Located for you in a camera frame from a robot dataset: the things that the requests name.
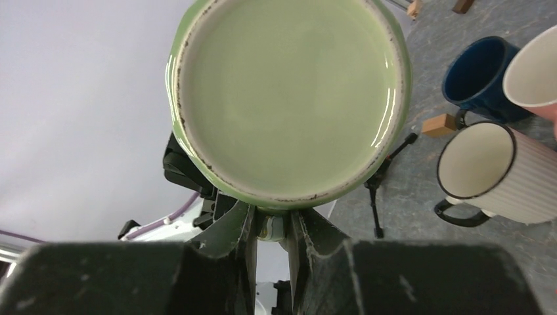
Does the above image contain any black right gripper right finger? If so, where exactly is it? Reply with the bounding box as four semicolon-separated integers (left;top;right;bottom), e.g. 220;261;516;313
287;209;542;314

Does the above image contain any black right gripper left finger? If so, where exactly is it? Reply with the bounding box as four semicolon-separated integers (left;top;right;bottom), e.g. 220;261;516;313
1;202;257;314

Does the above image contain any light green mug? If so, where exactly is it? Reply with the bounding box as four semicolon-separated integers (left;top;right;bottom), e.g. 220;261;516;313
165;0;413;242

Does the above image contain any white ribbed mug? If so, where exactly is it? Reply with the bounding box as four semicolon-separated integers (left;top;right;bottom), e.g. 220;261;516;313
434;121;556;228

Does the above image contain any dark blue mug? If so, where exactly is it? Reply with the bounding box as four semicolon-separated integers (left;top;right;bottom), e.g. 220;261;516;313
441;35;533;129

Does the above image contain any pink mug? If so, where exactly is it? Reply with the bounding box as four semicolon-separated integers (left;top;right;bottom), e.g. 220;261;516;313
502;26;556;133

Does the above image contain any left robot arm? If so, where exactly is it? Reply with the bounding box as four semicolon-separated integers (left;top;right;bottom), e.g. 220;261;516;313
118;136;253;314

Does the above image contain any orange wooden block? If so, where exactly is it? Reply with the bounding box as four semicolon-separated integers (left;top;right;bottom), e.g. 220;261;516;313
421;114;457;137

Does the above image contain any wooden cube at corner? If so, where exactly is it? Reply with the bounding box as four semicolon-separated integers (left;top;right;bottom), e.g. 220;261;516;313
407;0;423;20

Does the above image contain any brown block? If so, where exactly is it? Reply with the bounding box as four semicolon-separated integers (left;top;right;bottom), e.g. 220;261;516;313
452;0;474;14

